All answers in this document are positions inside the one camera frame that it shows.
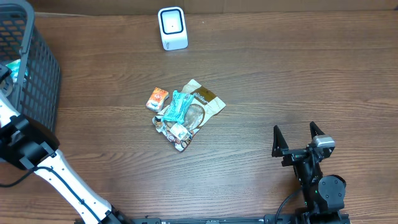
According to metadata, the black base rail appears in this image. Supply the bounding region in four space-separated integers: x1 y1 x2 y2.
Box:
124 214 299 224

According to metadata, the teal snack bar wrapper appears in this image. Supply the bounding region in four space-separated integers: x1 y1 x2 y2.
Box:
162 90 194 124

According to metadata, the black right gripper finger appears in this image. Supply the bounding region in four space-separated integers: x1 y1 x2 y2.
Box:
272 125 289 157
310 121 325 139

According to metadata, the orange tissue pack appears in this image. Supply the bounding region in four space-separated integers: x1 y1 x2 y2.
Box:
146 87 169 113

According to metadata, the teal tissue pack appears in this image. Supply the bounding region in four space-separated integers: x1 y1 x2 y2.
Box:
6 59 21 83

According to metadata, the white barcode scanner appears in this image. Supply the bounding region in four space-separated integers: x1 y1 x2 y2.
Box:
157 6 188 51

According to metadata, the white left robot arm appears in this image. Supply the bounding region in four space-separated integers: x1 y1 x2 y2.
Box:
1 72 130 223

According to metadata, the green lidded jar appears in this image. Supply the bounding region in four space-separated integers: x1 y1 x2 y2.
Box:
0 79 14 97

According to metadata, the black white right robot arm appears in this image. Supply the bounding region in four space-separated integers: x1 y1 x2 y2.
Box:
264 121 350 224

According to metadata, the beige brown snack pouch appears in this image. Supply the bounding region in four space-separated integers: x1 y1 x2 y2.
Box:
152 79 226 152

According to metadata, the dark grey mesh basket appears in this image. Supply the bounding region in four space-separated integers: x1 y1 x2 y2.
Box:
1 1 62 132

